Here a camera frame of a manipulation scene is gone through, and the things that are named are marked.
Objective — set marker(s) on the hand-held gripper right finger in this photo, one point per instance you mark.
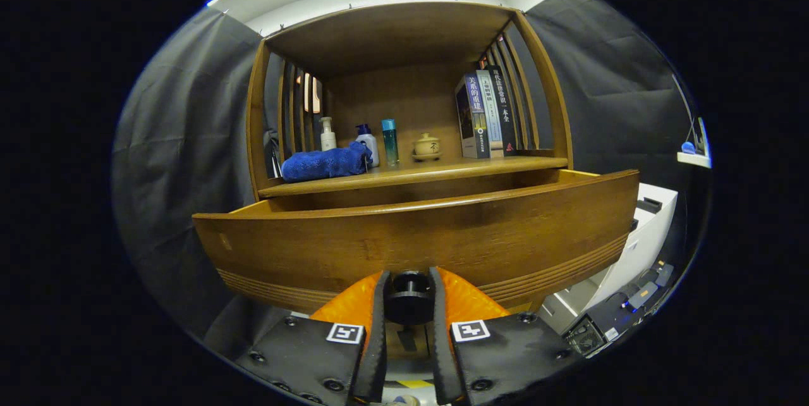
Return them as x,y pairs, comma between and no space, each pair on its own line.
442,349

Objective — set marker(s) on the beige lidded teacup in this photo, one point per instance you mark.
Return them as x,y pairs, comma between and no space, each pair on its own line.
427,145

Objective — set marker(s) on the white pump bottle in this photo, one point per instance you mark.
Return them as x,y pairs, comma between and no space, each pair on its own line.
328,139

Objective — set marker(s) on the blue towel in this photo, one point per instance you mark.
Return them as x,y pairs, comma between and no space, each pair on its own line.
322,164

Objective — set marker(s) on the white side cabinet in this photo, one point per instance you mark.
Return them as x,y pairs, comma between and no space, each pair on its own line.
644,241

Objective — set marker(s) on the small blue object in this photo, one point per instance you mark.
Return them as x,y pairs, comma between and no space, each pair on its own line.
688,147

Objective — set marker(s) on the brown wooden drawer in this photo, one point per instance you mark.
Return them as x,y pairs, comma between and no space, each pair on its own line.
442,235

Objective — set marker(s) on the white bottle with blue cap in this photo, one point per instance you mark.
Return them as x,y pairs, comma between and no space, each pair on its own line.
370,143

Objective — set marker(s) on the black spined book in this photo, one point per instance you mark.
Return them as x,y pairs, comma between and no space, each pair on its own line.
504,109

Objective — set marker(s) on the white desk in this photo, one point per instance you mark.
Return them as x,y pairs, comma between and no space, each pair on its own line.
693,159

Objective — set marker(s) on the beige saucer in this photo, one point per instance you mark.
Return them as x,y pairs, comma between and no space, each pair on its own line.
427,158

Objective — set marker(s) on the grey power adapter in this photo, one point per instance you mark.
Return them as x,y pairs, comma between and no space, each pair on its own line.
641,296

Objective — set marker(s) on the yellow black floor tape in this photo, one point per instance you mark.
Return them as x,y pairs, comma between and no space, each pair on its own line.
414,384

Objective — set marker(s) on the white spined book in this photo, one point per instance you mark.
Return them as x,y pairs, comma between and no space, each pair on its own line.
492,112

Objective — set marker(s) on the teal bottle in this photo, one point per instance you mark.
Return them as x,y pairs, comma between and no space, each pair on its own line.
390,143

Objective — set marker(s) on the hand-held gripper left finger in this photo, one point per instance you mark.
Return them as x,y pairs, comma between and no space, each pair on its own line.
373,343

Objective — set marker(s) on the small black bracket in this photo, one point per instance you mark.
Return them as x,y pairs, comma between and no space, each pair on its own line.
649,205

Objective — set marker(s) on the black vented electronics box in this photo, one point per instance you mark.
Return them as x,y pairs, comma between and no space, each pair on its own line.
584,336

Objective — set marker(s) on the dark blue book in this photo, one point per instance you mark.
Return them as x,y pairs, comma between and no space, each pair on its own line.
474,115

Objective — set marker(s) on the wooden countertop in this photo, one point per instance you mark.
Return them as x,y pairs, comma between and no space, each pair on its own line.
442,169

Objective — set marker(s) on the black backdrop cloth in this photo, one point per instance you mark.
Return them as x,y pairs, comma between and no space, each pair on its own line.
183,140

